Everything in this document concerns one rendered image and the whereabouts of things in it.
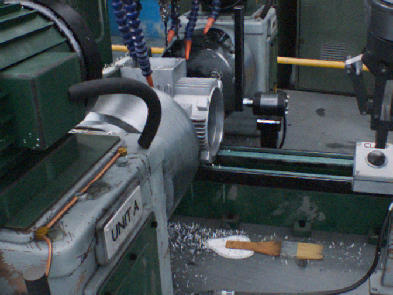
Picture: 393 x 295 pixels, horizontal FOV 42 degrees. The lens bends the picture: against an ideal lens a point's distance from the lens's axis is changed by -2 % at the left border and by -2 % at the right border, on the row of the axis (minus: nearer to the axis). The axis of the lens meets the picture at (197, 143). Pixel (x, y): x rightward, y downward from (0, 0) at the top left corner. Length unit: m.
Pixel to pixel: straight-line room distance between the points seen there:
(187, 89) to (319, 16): 3.22
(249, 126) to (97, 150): 1.02
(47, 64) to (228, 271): 0.65
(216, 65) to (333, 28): 2.97
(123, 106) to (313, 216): 0.51
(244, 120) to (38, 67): 1.18
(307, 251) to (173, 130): 0.40
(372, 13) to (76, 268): 0.43
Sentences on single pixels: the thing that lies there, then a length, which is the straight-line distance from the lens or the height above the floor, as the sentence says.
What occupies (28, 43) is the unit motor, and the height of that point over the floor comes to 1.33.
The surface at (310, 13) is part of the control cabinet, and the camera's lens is 4.29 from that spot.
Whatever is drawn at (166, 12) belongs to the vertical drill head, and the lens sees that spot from 1.09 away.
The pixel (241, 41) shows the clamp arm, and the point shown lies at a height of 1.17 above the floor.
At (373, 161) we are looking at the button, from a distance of 0.88.
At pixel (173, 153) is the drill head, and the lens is 0.84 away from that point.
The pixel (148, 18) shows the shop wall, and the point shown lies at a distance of 7.18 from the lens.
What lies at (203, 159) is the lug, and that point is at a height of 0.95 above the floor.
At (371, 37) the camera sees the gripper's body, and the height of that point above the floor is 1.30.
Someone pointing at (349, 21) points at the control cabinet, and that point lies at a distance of 4.24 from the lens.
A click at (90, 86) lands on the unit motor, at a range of 0.54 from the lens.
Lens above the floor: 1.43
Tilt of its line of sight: 23 degrees down
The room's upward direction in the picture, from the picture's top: 3 degrees counter-clockwise
